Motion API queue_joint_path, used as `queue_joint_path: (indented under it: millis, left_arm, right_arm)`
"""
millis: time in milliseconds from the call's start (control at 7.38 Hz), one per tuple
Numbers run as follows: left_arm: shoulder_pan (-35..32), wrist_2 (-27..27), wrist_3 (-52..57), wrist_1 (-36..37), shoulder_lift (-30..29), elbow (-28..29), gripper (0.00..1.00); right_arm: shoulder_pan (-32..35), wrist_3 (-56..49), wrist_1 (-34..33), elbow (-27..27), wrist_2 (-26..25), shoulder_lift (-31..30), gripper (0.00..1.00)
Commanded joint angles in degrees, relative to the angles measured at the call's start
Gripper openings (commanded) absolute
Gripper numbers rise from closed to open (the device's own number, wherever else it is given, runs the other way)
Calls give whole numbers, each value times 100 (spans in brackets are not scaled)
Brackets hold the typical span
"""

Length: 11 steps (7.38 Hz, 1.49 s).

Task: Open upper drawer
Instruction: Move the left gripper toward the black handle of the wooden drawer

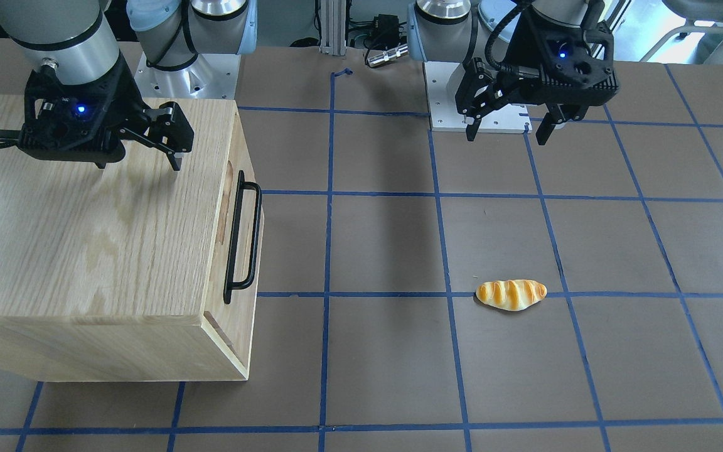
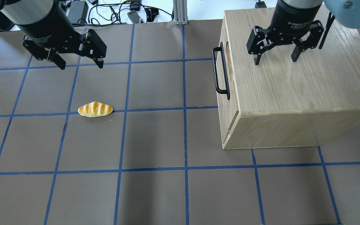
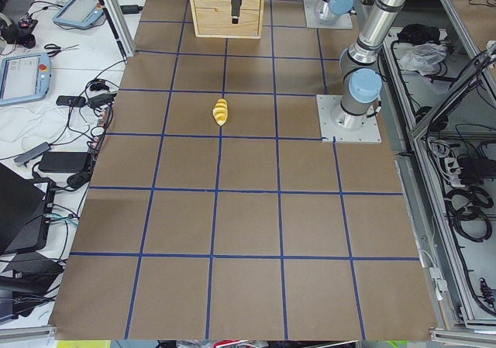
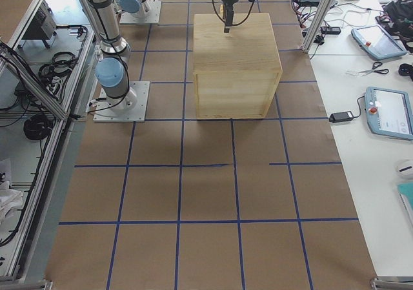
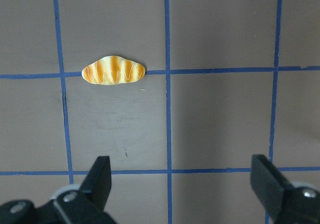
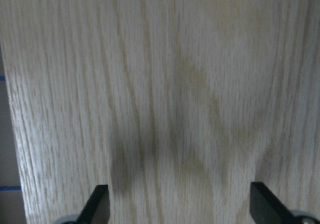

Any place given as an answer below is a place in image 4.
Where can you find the black power adapter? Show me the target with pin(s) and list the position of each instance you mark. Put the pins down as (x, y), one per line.
(339, 117)

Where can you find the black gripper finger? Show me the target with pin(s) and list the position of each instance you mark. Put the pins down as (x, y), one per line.
(228, 15)

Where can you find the blue teach pendant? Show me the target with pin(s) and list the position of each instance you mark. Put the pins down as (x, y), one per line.
(389, 113)
(377, 42)

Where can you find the black handled scissors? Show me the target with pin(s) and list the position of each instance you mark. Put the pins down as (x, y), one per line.
(376, 68)

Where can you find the near blue teach pendant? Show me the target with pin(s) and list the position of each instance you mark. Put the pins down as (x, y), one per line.
(389, 113)

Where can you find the aluminium frame post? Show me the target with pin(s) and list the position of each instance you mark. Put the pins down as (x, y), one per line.
(320, 14)

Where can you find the far blue teach pendant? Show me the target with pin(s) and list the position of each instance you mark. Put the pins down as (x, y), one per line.
(377, 42)

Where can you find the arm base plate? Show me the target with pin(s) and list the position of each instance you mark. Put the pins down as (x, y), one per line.
(152, 18)
(131, 108)

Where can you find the wooden drawer cabinet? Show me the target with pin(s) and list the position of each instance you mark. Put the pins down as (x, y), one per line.
(236, 74)

